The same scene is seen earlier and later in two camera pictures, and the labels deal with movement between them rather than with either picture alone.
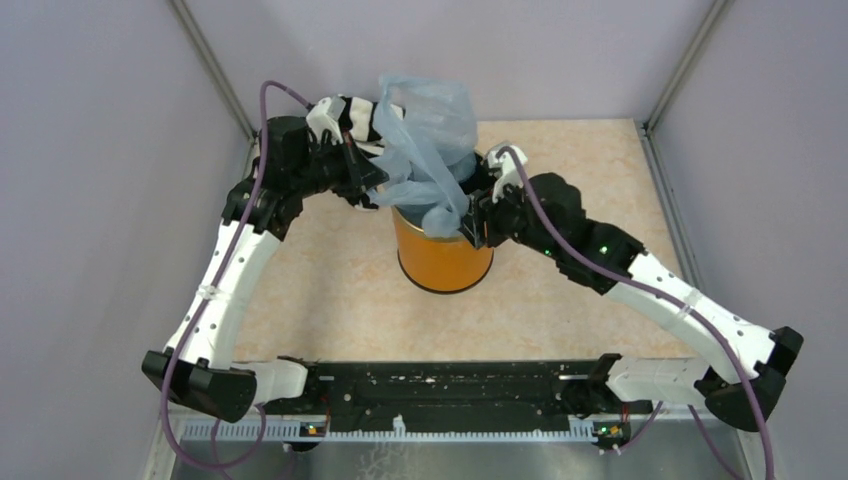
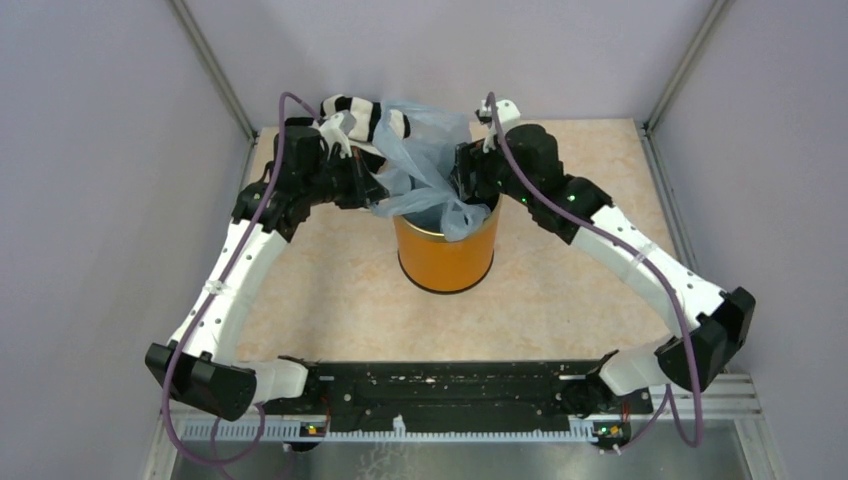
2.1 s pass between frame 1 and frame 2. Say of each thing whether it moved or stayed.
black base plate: stayed
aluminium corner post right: stayed
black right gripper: moved
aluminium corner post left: stayed
